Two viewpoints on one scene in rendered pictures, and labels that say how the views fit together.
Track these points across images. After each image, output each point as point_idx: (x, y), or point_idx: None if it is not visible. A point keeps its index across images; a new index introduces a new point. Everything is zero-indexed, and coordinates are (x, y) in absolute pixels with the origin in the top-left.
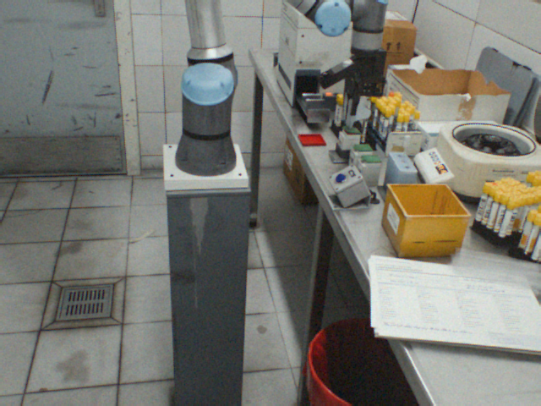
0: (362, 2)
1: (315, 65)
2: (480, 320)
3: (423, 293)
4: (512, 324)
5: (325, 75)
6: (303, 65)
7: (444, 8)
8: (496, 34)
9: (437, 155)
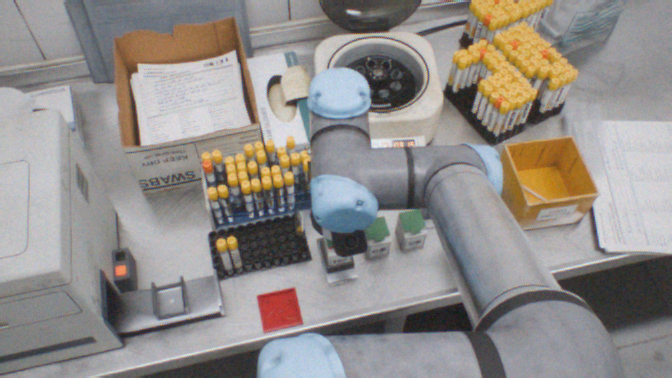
0: (367, 123)
1: (97, 275)
2: (667, 168)
3: (649, 207)
4: (661, 146)
5: (357, 240)
6: (98, 298)
7: None
8: None
9: None
